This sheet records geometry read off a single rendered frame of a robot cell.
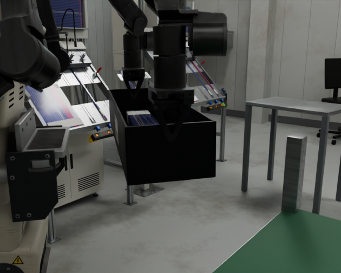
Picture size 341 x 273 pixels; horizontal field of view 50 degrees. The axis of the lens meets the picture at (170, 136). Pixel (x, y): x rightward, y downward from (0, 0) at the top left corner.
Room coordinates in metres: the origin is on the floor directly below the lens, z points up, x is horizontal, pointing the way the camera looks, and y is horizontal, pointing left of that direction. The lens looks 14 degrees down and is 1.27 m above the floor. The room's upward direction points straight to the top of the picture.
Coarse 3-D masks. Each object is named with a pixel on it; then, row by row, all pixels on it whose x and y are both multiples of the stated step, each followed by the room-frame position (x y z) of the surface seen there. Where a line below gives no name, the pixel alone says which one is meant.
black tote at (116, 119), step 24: (120, 96) 1.19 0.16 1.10; (144, 96) 1.21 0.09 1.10; (120, 120) 0.72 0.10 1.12; (168, 120) 1.07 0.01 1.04; (192, 120) 0.81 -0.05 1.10; (120, 144) 0.76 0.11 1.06; (144, 144) 0.64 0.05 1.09; (168, 144) 0.65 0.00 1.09; (192, 144) 0.66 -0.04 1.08; (144, 168) 0.64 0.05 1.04; (168, 168) 0.65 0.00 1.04; (192, 168) 0.66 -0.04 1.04
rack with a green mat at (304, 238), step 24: (288, 144) 0.66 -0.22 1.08; (288, 168) 0.66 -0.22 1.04; (288, 192) 0.65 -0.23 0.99; (288, 216) 0.63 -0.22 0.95; (312, 216) 0.63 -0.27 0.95; (264, 240) 0.55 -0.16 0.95; (288, 240) 0.55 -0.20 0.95; (312, 240) 0.55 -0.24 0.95; (336, 240) 0.55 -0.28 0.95; (240, 264) 0.48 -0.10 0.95; (264, 264) 0.48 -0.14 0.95; (288, 264) 0.48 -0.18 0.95; (312, 264) 0.48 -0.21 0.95; (336, 264) 0.48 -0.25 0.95
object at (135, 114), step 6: (126, 114) 1.16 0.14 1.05; (132, 114) 1.10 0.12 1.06; (138, 114) 1.10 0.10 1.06; (144, 114) 1.09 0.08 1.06; (150, 114) 1.09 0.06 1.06; (126, 120) 1.17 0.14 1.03; (132, 120) 1.01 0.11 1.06; (138, 120) 1.01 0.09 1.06; (144, 120) 1.01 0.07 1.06; (150, 120) 1.00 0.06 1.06; (156, 120) 1.00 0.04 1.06
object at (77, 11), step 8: (56, 0) 2.82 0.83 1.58; (64, 0) 2.88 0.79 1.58; (72, 0) 2.93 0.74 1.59; (80, 0) 2.99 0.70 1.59; (56, 8) 2.82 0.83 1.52; (64, 8) 2.87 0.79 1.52; (72, 8) 2.93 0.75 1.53; (80, 8) 2.99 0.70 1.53; (56, 16) 2.81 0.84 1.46; (64, 16) 2.87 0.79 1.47; (72, 16) 2.92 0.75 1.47; (80, 16) 2.98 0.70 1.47; (56, 24) 2.81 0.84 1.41; (64, 24) 2.86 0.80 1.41; (72, 24) 2.92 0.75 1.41; (80, 24) 2.98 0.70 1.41
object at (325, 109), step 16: (272, 112) 3.31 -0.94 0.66; (304, 112) 2.65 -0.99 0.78; (320, 112) 2.56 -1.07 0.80; (336, 112) 2.62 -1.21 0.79; (272, 128) 3.30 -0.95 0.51; (272, 144) 3.29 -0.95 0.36; (320, 144) 2.54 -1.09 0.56; (272, 160) 3.29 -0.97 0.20; (320, 160) 2.53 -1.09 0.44; (272, 176) 3.30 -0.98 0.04; (320, 176) 2.52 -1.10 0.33; (320, 192) 2.54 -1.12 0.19; (336, 192) 2.83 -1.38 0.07
